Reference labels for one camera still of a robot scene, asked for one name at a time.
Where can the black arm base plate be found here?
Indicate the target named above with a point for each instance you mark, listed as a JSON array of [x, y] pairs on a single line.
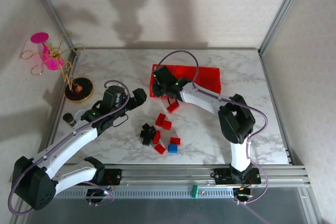
[[115, 176], [221, 176]]

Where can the green terminal connector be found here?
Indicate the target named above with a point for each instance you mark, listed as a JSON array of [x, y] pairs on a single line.
[[196, 191]]

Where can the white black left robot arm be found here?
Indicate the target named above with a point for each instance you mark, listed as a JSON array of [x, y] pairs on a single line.
[[73, 142]]

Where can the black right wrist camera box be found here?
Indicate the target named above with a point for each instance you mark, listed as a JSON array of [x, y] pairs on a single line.
[[164, 74]]

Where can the small black jar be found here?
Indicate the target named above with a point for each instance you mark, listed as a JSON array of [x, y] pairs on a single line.
[[69, 119]]

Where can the red lego brick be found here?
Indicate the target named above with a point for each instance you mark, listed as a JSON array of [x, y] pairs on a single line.
[[175, 141], [160, 148], [166, 125], [173, 108], [160, 119]]

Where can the aluminium side rail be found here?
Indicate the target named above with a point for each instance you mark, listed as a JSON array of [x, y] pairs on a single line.
[[276, 108], [59, 108]]

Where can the black star-shaped toy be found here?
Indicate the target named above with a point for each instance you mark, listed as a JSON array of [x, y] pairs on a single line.
[[147, 133]]

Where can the aluminium front rail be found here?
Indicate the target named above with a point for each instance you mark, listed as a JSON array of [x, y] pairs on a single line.
[[170, 175]]

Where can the aluminium frame post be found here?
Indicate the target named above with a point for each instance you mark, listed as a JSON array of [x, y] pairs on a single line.
[[313, 205], [283, 11], [50, 11]]

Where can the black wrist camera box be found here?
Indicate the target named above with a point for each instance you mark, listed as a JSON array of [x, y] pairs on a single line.
[[164, 74], [113, 98]]

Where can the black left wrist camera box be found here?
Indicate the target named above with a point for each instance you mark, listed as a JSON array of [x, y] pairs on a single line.
[[113, 98]]

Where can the pink wine glass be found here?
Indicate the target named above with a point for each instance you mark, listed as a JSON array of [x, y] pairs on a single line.
[[51, 62]]

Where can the blue lego brick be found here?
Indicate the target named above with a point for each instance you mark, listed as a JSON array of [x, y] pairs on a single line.
[[172, 148]]

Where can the small black circuit board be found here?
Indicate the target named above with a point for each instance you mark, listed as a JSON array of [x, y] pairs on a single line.
[[95, 193], [244, 193]]

